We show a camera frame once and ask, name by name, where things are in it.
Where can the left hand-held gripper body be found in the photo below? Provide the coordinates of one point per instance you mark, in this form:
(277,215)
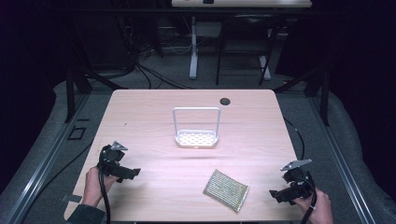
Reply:
(109,157)

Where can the black device on table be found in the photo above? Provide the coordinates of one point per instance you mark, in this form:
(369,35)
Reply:
(208,1)

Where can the person's left hand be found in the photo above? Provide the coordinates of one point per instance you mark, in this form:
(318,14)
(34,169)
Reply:
(93,186)

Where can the grey tape piece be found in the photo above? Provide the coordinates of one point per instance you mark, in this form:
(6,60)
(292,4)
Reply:
(71,198)

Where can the light wooden background table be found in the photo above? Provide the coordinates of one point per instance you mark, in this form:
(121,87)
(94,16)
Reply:
(249,3)

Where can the black metal stand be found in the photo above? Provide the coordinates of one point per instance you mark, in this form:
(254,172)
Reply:
(325,96)
(70,93)

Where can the person's right hand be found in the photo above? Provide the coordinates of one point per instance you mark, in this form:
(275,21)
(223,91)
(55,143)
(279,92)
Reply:
(317,208)

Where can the grey box under table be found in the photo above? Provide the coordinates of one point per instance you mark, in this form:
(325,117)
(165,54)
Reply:
(208,29)

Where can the black chair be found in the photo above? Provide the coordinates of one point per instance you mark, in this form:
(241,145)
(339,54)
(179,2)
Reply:
(249,40)

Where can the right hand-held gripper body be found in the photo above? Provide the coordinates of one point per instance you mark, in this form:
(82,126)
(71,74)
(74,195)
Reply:
(297,180)

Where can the aluminium floor rail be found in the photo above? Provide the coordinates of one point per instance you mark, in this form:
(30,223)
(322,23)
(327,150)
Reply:
(46,158)
(342,161)

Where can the white table leg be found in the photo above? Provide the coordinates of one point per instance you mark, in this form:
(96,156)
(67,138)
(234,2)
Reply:
(193,53)
(264,67)

